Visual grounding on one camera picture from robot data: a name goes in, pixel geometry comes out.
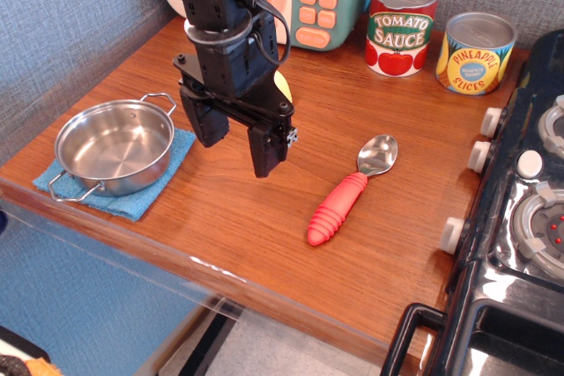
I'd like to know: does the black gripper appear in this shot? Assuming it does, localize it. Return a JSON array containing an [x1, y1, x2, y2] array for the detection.
[[174, 10, 298, 178]]

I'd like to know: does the yellow toy corn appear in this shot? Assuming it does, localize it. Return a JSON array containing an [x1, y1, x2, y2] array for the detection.
[[274, 70, 293, 103]]

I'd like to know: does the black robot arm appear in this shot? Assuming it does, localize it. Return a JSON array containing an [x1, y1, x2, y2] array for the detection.
[[174, 0, 297, 178]]

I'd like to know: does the blue cloth mat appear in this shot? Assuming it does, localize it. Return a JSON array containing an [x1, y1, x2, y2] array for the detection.
[[33, 129, 196, 222]]

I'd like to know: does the tomato sauce can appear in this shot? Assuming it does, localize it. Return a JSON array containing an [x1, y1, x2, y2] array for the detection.
[[365, 0, 438, 77]]

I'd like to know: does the pineapple slices can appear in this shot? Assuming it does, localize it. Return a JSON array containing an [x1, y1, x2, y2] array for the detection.
[[435, 11, 517, 96]]

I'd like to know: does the orange fuzzy object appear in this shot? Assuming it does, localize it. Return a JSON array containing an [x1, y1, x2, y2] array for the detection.
[[1, 355, 63, 376]]

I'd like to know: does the black toy stove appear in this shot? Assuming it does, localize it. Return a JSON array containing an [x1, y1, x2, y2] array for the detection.
[[382, 30, 563, 375]]

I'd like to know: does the steel pot with handles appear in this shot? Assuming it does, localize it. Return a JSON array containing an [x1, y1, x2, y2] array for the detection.
[[48, 92, 177, 203]]

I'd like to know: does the spoon with red handle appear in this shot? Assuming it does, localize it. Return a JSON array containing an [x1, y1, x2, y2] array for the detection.
[[307, 135, 399, 247]]

